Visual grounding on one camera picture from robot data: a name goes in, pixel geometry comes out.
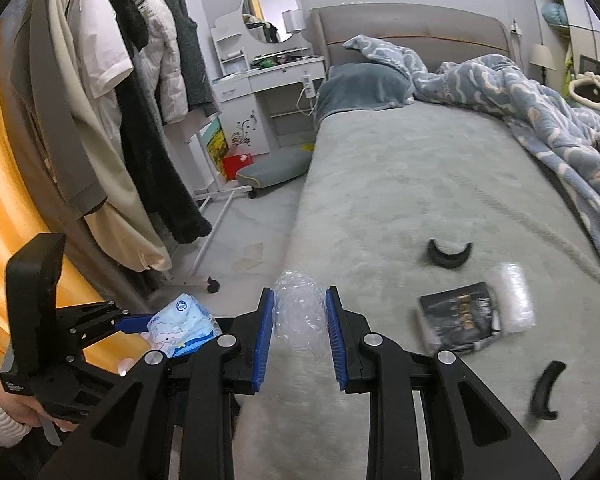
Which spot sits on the white clothes rack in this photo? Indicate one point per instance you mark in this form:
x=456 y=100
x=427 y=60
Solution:
x=215 y=225

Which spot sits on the silver cylinder lamp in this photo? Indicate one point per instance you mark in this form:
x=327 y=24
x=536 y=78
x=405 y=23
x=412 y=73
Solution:
x=292 y=21

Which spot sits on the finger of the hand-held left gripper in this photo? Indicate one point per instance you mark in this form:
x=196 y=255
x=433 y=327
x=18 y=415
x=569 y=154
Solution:
x=135 y=323

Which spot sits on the white power strip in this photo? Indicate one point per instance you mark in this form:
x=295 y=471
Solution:
x=309 y=86

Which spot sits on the table lamp with beige shade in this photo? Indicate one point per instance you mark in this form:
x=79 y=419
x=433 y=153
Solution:
x=540 y=55

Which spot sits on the crinkled clear plastic wrap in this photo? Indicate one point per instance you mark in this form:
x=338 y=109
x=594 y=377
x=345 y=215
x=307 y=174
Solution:
x=300 y=310

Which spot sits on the red box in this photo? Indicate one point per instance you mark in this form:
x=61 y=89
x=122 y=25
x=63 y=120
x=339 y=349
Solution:
x=237 y=166

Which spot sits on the white puffer jacket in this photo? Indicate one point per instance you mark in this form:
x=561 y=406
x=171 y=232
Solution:
x=167 y=70

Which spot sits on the bed with grey-green fleece sheet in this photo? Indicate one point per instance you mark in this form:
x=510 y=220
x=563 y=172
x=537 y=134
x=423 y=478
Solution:
x=405 y=185

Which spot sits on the orange curtain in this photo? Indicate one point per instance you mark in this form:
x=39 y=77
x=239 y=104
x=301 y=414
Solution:
x=5 y=185

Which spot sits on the taupe jacket with knit cuffs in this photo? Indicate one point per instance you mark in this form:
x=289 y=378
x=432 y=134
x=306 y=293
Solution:
x=45 y=110

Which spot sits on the white shirt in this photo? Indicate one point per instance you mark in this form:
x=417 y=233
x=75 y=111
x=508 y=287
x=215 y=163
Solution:
x=100 y=45

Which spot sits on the grey upholstered headboard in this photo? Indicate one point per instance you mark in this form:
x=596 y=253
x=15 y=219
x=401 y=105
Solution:
x=405 y=25

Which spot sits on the blue and white tissue pack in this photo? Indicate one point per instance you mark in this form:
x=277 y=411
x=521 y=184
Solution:
x=180 y=320

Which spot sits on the round mirror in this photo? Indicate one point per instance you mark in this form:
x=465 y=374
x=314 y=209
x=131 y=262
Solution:
x=270 y=10

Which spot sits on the light blue bundle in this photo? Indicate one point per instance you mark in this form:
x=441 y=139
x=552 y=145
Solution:
x=554 y=14

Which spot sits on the person's left hand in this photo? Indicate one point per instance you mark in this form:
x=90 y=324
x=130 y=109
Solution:
x=22 y=410

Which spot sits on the yellow plastic bag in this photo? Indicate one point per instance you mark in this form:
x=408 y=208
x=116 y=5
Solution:
x=306 y=147

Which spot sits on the blue cloud-patterned fleece blanket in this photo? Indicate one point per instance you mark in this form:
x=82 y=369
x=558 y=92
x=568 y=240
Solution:
x=480 y=85

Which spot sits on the black packet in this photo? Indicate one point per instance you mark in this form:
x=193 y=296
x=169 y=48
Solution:
x=455 y=310

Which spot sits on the clear plastic bag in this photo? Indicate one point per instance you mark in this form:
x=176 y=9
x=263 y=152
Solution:
x=512 y=300

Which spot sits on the black office chair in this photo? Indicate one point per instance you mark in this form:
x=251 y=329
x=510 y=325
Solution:
x=592 y=62

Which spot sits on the white wall socket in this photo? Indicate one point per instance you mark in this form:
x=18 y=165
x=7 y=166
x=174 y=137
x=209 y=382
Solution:
x=516 y=27

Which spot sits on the grey floor cushion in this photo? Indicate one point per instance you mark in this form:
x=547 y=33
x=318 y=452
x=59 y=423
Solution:
x=275 y=167

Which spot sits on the cream coat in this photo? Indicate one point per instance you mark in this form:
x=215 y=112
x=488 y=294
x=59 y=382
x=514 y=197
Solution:
x=125 y=220

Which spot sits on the white wardrobe with black trim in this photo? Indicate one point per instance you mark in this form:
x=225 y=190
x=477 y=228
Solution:
x=580 y=5

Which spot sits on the white dressing table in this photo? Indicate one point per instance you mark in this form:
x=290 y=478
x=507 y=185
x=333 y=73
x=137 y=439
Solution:
x=260 y=95

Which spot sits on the blue-grey fleece pillow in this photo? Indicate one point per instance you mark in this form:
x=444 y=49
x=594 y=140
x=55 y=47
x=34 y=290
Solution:
x=360 y=87

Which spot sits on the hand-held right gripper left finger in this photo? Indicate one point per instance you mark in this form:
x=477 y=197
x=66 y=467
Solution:
x=262 y=340

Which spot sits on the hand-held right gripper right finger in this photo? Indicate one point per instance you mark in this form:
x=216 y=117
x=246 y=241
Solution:
x=336 y=340

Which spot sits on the black curved plastic piece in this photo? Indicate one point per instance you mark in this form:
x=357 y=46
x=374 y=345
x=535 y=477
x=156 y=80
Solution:
x=450 y=261
x=542 y=395

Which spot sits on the dark grey knit vest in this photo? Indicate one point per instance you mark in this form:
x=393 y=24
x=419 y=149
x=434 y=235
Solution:
x=192 y=50

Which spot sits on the yellow picture board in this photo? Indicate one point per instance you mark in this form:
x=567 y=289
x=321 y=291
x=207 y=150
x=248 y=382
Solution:
x=216 y=147

